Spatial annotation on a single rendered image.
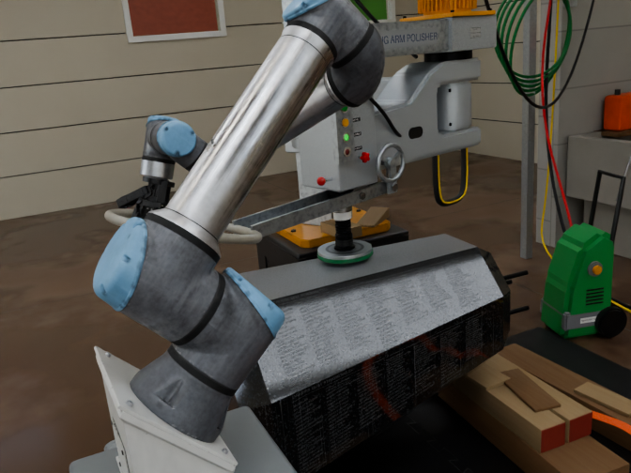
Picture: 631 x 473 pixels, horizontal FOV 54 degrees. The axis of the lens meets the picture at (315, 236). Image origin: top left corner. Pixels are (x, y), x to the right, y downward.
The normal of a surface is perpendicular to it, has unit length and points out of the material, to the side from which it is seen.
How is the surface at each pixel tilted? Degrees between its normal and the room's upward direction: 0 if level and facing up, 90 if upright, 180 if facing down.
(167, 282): 81
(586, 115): 90
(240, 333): 83
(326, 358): 45
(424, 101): 90
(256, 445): 0
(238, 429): 0
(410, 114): 90
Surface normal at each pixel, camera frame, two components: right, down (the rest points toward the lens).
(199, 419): 0.64, -0.06
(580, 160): -0.90, 0.19
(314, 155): -0.76, 0.25
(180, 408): 0.32, -0.30
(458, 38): 0.64, 0.17
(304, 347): 0.25, -0.52
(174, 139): 0.40, 0.11
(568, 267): -0.96, -0.17
